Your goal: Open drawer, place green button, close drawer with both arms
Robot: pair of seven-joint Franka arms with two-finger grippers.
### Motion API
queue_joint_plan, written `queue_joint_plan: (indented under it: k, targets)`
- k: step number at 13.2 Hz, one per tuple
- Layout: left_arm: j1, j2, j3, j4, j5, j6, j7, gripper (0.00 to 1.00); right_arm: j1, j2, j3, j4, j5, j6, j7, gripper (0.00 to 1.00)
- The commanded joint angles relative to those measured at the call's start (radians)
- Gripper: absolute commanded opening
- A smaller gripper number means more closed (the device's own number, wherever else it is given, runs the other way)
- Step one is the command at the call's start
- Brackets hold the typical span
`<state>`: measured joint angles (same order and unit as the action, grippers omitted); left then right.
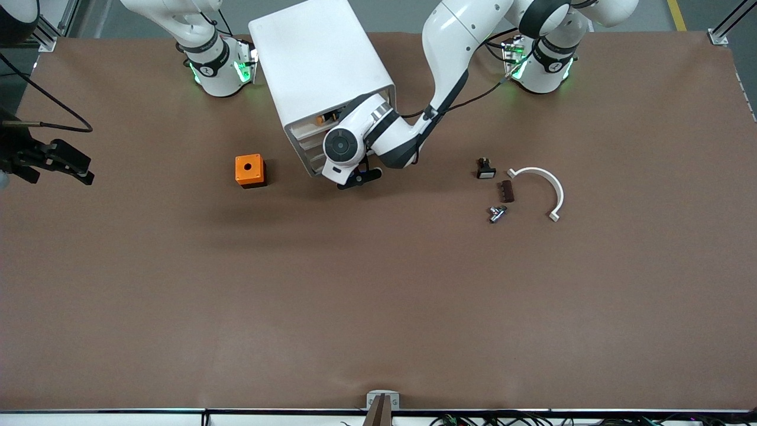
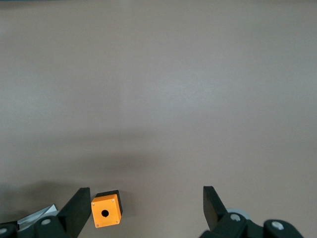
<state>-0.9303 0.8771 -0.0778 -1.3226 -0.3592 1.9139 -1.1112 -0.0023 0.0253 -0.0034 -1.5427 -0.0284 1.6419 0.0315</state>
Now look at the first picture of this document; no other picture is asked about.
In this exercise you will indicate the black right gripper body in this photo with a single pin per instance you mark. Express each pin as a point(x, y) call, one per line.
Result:
point(13, 150)

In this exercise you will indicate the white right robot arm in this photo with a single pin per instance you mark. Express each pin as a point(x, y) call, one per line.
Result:
point(213, 65)

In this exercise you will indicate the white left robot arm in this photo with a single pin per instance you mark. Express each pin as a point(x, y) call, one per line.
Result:
point(455, 35)

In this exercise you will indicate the yellow push button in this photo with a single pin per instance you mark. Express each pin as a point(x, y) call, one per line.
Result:
point(320, 120)

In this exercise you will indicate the white-capped black push button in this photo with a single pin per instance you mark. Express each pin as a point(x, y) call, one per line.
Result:
point(486, 173)

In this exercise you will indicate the brown table cover mat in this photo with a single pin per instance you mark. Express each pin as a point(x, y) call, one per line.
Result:
point(378, 307)

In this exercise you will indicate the brown rectangular block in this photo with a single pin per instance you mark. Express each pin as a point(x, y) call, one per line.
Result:
point(508, 191)

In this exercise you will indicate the orange button enclosure box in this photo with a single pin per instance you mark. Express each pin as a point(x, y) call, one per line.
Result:
point(255, 171)

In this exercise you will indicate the aluminium frame profile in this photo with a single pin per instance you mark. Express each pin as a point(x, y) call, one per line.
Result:
point(50, 32)
point(718, 36)

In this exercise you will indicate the silver key switch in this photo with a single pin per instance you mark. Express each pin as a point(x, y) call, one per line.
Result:
point(495, 215)

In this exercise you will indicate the white curved arc bracket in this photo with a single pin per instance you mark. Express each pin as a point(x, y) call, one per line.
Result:
point(559, 192)

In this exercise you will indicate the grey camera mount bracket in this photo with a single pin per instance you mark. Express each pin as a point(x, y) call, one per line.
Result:
point(372, 395)

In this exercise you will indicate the dark camera post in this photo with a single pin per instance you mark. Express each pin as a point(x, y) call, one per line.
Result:
point(378, 414)

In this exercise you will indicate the white table edge rail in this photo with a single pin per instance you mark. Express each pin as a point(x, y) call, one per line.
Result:
point(118, 420)

